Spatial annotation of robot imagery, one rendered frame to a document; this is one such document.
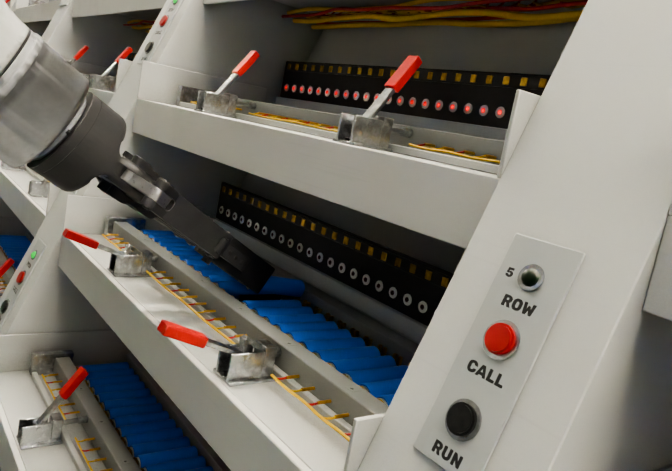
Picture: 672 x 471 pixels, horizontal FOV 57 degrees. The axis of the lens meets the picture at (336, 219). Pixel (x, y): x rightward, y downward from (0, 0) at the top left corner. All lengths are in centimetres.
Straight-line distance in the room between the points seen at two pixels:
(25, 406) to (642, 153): 71
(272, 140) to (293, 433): 25
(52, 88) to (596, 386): 39
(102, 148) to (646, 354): 39
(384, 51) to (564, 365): 62
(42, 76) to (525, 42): 47
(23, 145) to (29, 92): 4
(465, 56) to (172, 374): 47
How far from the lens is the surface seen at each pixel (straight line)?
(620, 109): 35
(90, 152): 50
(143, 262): 71
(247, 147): 59
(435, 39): 81
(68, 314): 92
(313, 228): 70
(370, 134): 48
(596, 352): 30
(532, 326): 32
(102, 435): 73
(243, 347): 48
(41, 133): 48
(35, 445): 76
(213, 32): 92
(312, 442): 42
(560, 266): 32
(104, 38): 159
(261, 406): 45
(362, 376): 48
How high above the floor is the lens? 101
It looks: 5 degrees up
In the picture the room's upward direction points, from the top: 27 degrees clockwise
